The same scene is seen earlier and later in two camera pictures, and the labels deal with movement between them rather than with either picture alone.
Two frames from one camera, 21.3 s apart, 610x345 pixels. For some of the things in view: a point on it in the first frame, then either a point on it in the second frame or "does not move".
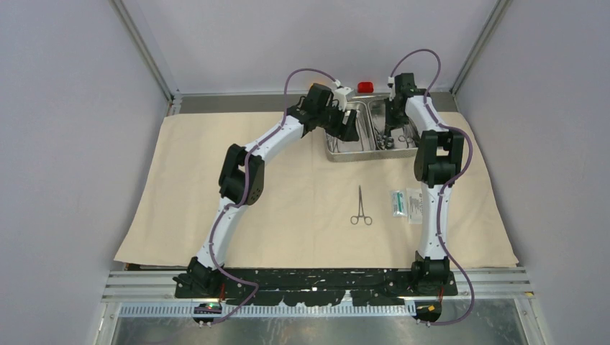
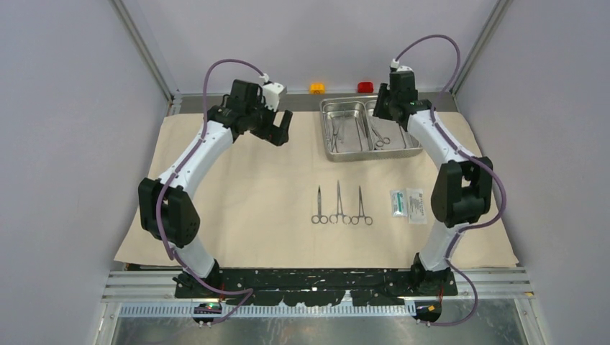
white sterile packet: (414, 205) does not move
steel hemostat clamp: (354, 219) does not move
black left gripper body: (331, 120) → (262, 123)
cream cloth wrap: (311, 212) does not move
